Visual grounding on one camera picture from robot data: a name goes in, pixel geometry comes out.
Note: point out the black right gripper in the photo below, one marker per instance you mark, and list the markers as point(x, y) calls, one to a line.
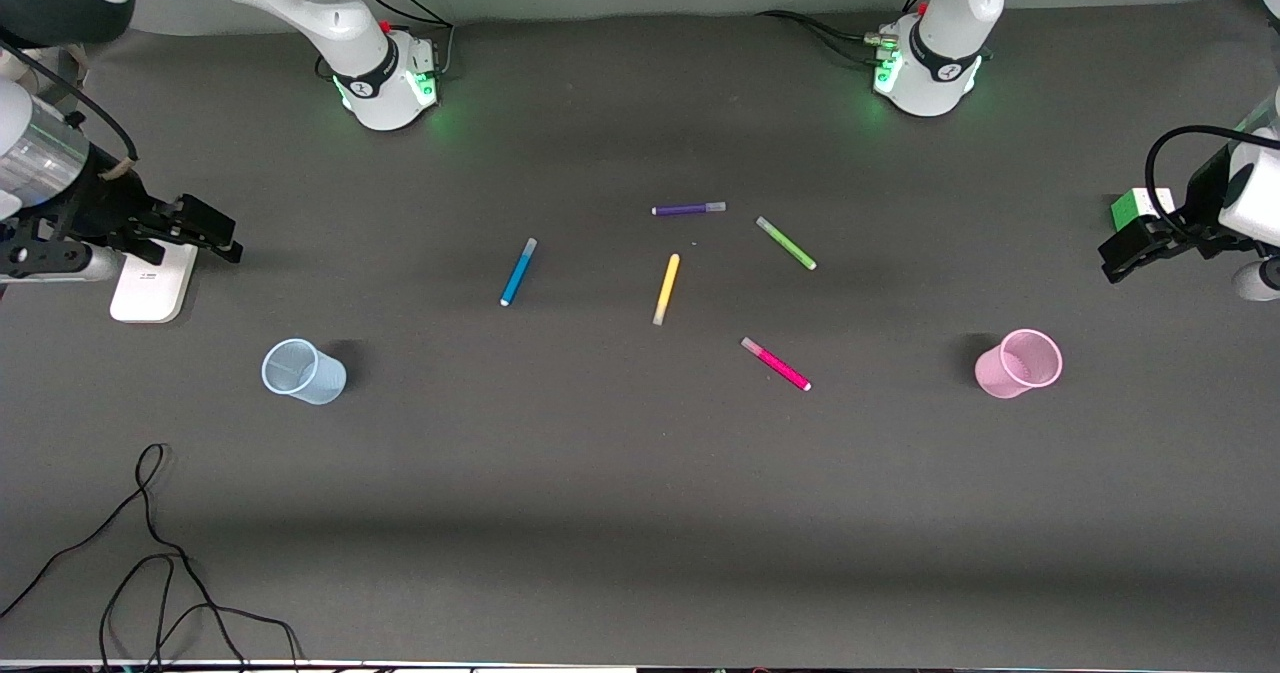
point(101, 196)

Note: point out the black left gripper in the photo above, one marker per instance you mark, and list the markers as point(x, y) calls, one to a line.
point(1203, 206)

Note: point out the pink marker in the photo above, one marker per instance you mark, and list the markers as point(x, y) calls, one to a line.
point(778, 365)

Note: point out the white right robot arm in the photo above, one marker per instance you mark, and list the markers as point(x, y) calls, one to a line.
point(340, 13)

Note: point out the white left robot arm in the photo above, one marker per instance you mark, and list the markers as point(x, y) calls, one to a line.
point(940, 13)

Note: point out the green and white box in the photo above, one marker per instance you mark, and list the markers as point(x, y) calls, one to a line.
point(1128, 211)

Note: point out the white flat rounded box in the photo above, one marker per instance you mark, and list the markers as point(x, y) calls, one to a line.
point(150, 288)

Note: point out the blue mesh cup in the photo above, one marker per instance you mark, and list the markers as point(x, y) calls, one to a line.
point(320, 383)

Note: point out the pink mesh cup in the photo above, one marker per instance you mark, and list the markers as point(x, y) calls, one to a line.
point(1000, 373)

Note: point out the blue marker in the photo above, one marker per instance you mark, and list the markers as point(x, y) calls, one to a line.
point(518, 273)

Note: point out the green marker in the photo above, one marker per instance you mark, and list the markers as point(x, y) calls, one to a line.
point(787, 244)

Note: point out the yellow marker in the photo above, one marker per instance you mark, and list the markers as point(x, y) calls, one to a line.
point(667, 288)

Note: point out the purple marker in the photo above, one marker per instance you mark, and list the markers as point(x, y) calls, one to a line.
point(685, 209)

